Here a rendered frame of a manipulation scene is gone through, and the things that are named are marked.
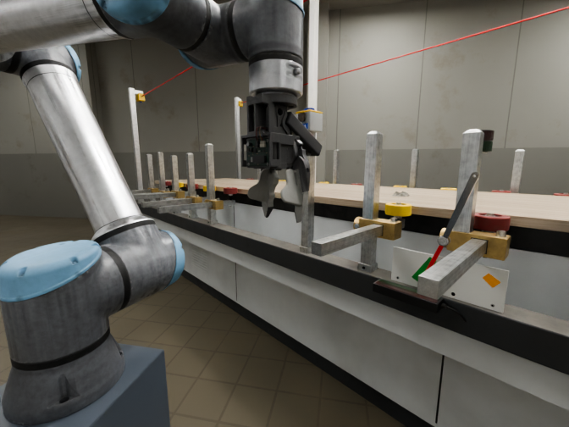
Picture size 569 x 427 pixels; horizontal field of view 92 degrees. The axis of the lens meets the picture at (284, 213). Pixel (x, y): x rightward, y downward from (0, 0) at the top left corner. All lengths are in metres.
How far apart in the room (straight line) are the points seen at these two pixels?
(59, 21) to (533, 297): 1.19
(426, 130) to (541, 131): 1.51
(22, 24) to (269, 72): 0.41
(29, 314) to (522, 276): 1.12
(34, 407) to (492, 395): 1.15
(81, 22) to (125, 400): 0.65
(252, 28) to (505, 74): 4.90
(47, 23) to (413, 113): 4.52
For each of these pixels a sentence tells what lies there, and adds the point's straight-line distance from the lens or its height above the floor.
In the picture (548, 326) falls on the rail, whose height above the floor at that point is 0.70.
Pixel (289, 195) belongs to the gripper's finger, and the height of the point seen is 0.98.
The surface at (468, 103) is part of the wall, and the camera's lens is 5.02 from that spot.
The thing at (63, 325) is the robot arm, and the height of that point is 0.76.
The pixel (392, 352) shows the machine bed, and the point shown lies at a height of 0.31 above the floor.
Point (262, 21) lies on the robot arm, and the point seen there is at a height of 1.24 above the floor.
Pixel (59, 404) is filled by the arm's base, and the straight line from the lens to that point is 0.69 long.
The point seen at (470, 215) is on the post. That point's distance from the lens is 0.78.
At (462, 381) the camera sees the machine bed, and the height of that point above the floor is 0.33.
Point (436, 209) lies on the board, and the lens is 0.97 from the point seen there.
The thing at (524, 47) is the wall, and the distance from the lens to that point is 5.44.
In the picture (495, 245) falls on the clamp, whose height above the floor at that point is 0.85.
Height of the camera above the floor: 1.02
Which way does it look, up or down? 10 degrees down
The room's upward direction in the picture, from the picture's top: straight up
